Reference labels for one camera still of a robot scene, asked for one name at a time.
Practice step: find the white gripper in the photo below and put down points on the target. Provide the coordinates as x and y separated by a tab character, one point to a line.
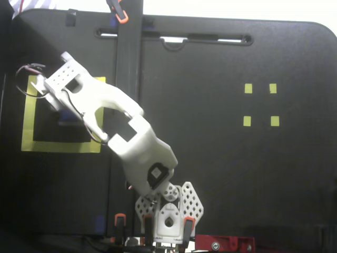
63	117

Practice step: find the blue white charger block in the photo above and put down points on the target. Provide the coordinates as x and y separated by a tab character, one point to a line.
69	116

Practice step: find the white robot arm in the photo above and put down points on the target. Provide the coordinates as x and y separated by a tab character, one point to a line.
142	153

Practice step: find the yellow tape square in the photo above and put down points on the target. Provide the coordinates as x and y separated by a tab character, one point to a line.
52	147

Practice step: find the black tape piece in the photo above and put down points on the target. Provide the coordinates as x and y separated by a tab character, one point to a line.
70	19

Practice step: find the black flat strip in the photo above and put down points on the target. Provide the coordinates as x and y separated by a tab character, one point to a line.
129	66

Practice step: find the white striped cloth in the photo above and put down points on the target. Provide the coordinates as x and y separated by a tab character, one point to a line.
39	4

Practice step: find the orange black spring clamp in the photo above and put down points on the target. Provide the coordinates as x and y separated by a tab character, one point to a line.
148	224
188	229
119	13
120	224

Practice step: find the small yellow tape marker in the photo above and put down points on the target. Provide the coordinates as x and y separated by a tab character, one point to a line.
247	121
273	88
248	88
275	121

